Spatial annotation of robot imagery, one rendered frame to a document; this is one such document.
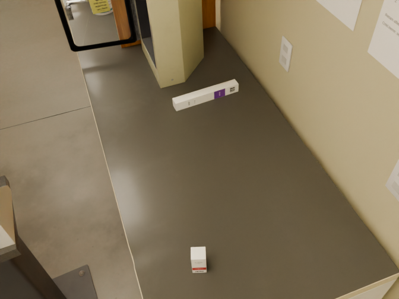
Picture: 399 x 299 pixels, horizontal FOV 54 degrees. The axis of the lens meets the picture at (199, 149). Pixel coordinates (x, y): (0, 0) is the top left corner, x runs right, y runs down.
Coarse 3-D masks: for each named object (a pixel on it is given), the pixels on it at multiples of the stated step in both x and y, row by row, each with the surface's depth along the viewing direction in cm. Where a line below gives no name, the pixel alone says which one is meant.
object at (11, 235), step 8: (0, 192) 122; (8, 192) 130; (0, 200) 119; (8, 200) 128; (0, 208) 117; (8, 208) 125; (0, 216) 115; (8, 216) 122; (0, 224) 112; (8, 224) 120; (0, 232) 114; (8, 232) 117; (0, 240) 117; (8, 240) 118; (0, 248) 119
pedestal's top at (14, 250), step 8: (0, 184) 136; (8, 184) 140; (16, 224) 130; (16, 232) 126; (16, 240) 122; (8, 248) 120; (16, 248) 119; (0, 256) 119; (8, 256) 120; (16, 256) 122
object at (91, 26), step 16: (64, 0) 162; (80, 0) 164; (96, 0) 165; (112, 0) 166; (80, 16) 168; (96, 16) 170; (112, 16) 172; (80, 32) 174; (96, 32) 175; (112, 32) 177; (128, 32) 179
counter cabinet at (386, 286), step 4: (384, 284) 112; (388, 284) 113; (376, 288) 112; (380, 288) 113; (384, 288) 115; (388, 288) 117; (364, 292) 110; (368, 292) 112; (372, 292) 114; (376, 292) 116; (380, 292) 117; (384, 292) 119; (356, 296) 110; (360, 296) 112; (364, 296) 113; (368, 296) 115; (372, 296) 117; (376, 296) 119; (380, 296) 120
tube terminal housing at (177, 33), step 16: (160, 0) 140; (176, 0) 142; (192, 0) 153; (160, 16) 144; (176, 16) 146; (192, 16) 158; (160, 32) 149; (176, 32) 151; (192, 32) 162; (144, 48) 180; (160, 48) 154; (176, 48) 156; (192, 48) 167; (160, 64) 159; (176, 64) 162; (192, 64) 172; (160, 80) 165; (176, 80) 168
